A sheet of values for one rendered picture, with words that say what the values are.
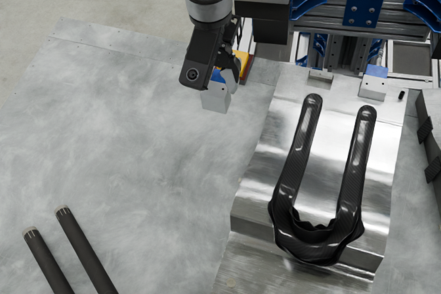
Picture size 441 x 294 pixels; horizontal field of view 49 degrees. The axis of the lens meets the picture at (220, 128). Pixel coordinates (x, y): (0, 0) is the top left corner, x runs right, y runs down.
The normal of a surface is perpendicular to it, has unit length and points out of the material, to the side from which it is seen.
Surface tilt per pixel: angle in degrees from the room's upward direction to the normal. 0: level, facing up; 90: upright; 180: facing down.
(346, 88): 0
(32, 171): 0
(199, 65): 28
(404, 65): 0
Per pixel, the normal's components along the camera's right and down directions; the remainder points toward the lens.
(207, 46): -0.25, -0.07
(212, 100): -0.32, 0.83
